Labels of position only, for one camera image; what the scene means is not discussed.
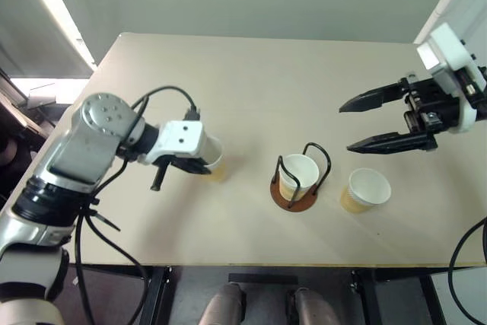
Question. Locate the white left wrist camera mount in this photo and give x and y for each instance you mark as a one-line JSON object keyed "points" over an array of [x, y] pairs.
{"points": [[182, 138]]}

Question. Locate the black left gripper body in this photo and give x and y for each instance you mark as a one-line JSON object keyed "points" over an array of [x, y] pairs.
{"points": [[177, 160]]}

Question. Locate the black metal table frame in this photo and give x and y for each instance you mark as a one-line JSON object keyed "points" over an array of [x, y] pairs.
{"points": [[160, 294]]}

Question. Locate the paper cup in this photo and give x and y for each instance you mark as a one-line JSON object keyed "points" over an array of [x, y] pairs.
{"points": [[300, 173], [367, 188], [217, 167]]}

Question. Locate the dark grey rounded shape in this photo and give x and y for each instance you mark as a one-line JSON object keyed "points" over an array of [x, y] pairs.
{"points": [[312, 308], [224, 306]]}

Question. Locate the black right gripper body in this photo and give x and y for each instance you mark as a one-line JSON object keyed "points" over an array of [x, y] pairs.
{"points": [[437, 112]]}

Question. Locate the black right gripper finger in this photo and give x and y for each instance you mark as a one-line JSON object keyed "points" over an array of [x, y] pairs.
{"points": [[374, 98], [395, 142]]}

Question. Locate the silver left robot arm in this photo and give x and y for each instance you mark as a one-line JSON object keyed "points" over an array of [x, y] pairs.
{"points": [[87, 142]]}

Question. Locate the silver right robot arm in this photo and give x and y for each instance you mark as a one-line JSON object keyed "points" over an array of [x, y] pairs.
{"points": [[481, 106]]}

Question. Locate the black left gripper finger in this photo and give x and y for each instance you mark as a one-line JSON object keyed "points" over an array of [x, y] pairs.
{"points": [[158, 178], [196, 167]]}

